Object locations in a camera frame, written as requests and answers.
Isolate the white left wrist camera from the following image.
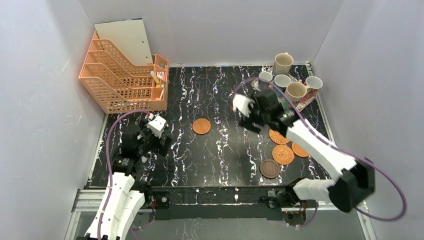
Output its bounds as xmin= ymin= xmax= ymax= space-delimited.
xmin=147 ymin=113 xmax=169 ymax=139

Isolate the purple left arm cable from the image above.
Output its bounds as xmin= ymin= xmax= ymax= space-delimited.
xmin=96 ymin=110 xmax=152 ymax=240

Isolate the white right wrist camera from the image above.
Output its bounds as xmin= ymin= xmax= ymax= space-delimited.
xmin=232 ymin=93 xmax=254 ymax=118

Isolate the tall beige mug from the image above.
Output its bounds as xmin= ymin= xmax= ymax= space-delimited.
xmin=272 ymin=52 xmax=294 ymax=76

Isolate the woven rattan coaster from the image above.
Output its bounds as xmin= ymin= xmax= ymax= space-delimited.
xmin=268 ymin=129 xmax=290 ymax=145
xmin=272 ymin=144 xmax=295 ymax=166

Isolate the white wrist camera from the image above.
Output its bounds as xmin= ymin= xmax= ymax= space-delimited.
xmin=232 ymin=93 xmax=254 ymax=118
xmin=147 ymin=113 xmax=169 ymax=139

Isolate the floral tray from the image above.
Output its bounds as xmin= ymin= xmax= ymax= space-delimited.
xmin=251 ymin=65 xmax=322 ymax=111

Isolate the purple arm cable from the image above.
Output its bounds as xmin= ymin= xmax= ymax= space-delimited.
xmin=96 ymin=110 xmax=152 ymax=240
xmin=231 ymin=76 xmax=407 ymax=229

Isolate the large beige floral mug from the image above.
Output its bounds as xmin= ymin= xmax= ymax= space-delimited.
xmin=285 ymin=81 xmax=307 ymax=105

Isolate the small grey mug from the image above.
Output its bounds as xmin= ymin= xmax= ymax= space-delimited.
xmin=257 ymin=71 xmax=273 ymax=91

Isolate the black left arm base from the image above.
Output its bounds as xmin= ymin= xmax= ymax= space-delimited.
xmin=131 ymin=181 xmax=171 ymax=216

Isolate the aluminium frame rail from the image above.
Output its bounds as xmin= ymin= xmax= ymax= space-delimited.
xmin=64 ymin=187 xmax=377 ymax=240

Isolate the dark wooden coaster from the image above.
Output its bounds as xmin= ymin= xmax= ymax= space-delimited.
xmin=259 ymin=159 xmax=281 ymax=179

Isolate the white and red mug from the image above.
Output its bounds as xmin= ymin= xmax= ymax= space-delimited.
xmin=304 ymin=76 xmax=323 ymax=99

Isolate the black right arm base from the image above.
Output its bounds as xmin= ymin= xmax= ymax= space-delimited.
xmin=256 ymin=179 xmax=319 ymax=230

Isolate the white board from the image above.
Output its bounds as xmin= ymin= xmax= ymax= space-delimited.
xmin=94 ymin=18 xmax=153 ymax=66

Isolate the light wooden coaster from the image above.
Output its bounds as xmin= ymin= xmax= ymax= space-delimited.
xmin=192 ymin=118 xmax=211 ymax=135
xmin=291 ymin=142 xmax=309 ymax=158

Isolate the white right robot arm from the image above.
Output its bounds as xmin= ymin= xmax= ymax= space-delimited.
xmin=232 ymin=89 xmax=375 ymax=213

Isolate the orange plastic file organizer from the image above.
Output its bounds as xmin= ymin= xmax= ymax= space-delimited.
xmin=79 ymin=33 xmax=169 ymax=114

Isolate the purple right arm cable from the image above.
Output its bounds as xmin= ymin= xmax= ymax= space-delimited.
xmin=231 ymin=76 xmax=407 ymax=229

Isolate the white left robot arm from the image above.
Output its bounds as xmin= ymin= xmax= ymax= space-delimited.
xmin=77 ymin=114 xmax=172 ymax=240

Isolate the blue patterned mug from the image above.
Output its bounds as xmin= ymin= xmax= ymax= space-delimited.
xmin=273 ymin=74 xmax=292 ymax=98

